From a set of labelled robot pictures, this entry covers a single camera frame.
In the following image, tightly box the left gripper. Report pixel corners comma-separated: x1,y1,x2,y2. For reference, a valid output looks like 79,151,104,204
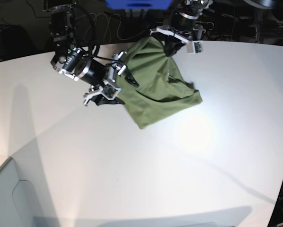
150,11,203,57

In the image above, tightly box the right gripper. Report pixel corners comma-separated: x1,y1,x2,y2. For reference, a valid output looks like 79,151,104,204
82,51,139,106

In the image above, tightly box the green T-shirt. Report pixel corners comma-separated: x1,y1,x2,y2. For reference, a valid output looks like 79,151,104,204
116,37,203,129

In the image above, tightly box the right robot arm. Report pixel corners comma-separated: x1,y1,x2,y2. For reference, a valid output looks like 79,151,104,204
43,0,139,106

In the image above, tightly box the black power strip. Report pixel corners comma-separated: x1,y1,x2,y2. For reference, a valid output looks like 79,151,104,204
196,21,214,30

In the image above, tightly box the blue box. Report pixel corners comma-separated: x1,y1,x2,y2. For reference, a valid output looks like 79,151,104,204
106,0,172,10

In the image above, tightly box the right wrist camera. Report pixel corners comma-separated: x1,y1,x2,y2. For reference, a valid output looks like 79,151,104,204
102,85,121,100

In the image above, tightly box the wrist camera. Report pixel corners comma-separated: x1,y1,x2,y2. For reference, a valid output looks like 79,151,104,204
186,41,203,54
102,85,121,100

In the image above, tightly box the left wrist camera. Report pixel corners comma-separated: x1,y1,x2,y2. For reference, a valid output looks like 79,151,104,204
186,41,203,54

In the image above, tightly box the white cable behind table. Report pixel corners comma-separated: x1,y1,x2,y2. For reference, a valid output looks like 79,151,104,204
91,11,156,43

